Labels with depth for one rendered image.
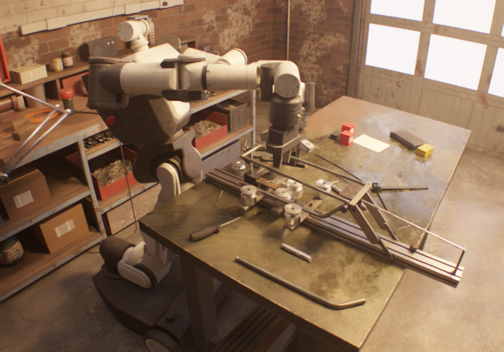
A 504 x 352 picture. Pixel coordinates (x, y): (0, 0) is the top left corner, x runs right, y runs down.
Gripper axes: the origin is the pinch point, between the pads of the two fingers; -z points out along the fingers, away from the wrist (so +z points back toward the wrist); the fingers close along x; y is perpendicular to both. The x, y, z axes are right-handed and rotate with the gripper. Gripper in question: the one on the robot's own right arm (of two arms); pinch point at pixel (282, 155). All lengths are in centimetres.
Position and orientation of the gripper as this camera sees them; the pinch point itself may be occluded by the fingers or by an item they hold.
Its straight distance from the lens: 108.7
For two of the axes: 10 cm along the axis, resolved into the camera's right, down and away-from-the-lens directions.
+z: 0.2, -8.6, -5.1
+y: 7.8, 3.3, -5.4
